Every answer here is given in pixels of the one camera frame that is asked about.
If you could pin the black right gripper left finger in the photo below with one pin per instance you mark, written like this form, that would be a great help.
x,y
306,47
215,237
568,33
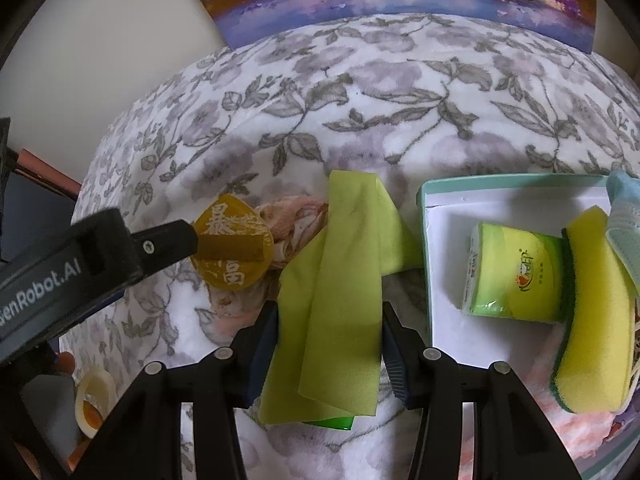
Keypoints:
x,y
140,438

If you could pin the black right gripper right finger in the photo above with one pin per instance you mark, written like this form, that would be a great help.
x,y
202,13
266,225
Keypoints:
x,y
513,438

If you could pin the yellow sponge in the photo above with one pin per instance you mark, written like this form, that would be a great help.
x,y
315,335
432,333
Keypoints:
x,y
592,370

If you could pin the lime green cloth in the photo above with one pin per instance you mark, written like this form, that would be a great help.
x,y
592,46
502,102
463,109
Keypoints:
x,y
327,363

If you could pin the light blue cloth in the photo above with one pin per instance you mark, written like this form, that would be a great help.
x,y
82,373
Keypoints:
x,y
623,227

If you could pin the green tissue pack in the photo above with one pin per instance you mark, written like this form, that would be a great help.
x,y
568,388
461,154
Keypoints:
x,y
513,273

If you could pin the small green packet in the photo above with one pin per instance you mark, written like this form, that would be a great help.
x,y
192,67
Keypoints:
x,y
343,423

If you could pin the teal rimmed white box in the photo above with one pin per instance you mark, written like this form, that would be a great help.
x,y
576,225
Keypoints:
x,y
450,209

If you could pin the pink floral towel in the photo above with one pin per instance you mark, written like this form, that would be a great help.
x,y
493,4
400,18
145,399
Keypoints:
x,y
293,222

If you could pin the grey floral blanket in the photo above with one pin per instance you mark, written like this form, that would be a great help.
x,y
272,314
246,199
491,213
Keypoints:
x,y
409,98

